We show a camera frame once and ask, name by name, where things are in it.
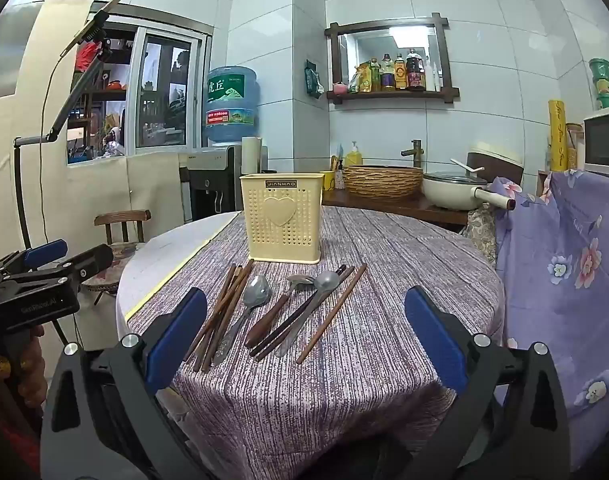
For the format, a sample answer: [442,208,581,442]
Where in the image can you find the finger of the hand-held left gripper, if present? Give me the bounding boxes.
[0,238,69,277]
[44,243,114,286]

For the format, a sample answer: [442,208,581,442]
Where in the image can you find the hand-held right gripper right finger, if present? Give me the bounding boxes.
[405,285,571,480]

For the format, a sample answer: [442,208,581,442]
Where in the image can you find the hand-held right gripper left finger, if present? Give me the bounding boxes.
[41,287,208,480]

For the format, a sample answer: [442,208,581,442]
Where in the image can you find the brown wooden chopstick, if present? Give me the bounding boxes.
[210,270,250,366]
[202,258,256,368]
[296,262,368,365]
[183,262,238,363]
[192,265,244,373]

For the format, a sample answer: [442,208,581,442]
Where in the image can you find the cream plastic utensil holder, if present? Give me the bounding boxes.
[239,172,325,265]

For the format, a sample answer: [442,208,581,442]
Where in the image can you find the person's left forearm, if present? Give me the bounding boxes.
[0,402,44,480]

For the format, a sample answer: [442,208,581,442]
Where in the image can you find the person's left hand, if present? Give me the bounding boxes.
[0,324,48,413]

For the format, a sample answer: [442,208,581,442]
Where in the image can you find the wooden chair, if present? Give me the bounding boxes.
[81,209,152,307]

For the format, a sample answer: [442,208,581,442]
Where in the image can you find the purple striped tablecloth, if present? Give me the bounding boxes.
[126,203,506,480]

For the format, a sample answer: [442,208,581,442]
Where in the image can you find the beige patterned cloth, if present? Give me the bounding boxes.
[461,204,498,267]

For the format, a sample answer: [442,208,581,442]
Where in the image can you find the purple floral cloth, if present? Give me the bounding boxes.
[491,169,609,472]

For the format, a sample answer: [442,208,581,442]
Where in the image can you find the cream pot with glass lid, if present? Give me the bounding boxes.
[423,170,517,212]

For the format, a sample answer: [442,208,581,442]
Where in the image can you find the water dispenser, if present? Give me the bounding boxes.
[186,145,243,224]

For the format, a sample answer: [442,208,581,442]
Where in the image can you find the black phone stand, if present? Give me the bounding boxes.
[13,27,114,253]

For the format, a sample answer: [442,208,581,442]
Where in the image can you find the wicker textured basin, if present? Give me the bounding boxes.
[341,163,425,200]

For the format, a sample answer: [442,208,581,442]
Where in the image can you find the sliding window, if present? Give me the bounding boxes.
[66,2,216,166]

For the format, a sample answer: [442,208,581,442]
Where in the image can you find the bronze faucet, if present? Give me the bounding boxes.
[401,139,423,169]

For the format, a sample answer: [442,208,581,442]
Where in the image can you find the brown and white rice cooker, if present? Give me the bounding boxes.
[467,147,526,187]

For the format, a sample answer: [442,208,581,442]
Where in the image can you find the paper towel roll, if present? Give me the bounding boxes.
[240,135,263,177]

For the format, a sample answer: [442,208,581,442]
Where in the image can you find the blue water jug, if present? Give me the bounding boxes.
[202,64,262,147]

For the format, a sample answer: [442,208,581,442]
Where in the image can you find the yellow roll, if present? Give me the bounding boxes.
[548,99,570,172]

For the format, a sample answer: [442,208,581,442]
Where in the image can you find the phone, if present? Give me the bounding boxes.
[59,0,126,59]

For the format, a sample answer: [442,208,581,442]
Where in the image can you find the white microwave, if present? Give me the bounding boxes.
[581,109,609,182]

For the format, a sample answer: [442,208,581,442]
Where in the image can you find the dark sauce bottle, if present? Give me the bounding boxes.
[406,48,427,92]

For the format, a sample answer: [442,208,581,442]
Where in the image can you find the colourful label bottle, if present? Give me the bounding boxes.
[381,53,396,92]

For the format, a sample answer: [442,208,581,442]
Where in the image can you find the yellow snack packet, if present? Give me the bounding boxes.
[356,60,376,94]

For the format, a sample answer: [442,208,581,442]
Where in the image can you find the wooden framed mirror shelf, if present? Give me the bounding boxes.
[324,12,461,106]

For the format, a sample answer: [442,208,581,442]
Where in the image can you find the wooden-handled metal spoon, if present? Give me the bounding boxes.
[243,274,316,349]

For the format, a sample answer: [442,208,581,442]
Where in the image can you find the green wall packet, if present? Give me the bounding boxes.
[304,59,326,100]

